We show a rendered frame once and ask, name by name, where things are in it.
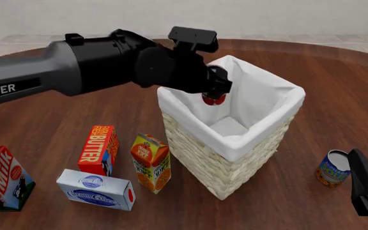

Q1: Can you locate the red tomato sauce can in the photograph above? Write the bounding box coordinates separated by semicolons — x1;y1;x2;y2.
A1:
201;92;227;107

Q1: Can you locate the red and white milk carton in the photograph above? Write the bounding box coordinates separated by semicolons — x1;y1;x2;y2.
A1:
0;144;37;213

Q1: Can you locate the orange juice carton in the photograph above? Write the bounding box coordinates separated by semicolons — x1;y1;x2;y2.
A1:
130;132;172;196

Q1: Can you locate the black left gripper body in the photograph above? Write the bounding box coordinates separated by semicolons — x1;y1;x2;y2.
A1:
203;65;234;100

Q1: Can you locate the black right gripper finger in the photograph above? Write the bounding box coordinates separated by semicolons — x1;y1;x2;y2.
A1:
347;148;368;199

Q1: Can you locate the red butter box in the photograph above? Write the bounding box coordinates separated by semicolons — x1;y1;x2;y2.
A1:
77;125;120;178

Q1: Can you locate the blue alphabet soup can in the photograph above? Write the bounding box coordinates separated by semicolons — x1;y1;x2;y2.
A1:
315;149;353;188

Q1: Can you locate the white cream cheese box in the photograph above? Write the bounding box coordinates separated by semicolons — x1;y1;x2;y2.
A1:
56;168;137;212

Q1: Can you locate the wicker basket with white liner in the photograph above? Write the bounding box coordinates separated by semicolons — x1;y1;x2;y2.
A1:
157;54;307;201

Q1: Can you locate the black plate on short stalk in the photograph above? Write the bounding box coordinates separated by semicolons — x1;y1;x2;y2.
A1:
167;26;220;54

